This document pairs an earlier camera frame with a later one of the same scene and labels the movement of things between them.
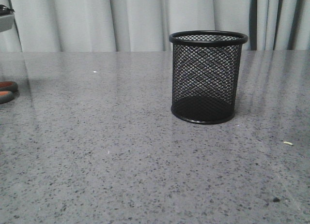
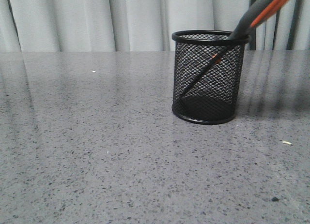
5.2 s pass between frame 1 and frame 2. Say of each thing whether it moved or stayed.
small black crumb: stayed
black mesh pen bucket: stayed
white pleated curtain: stayed
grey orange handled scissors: moved
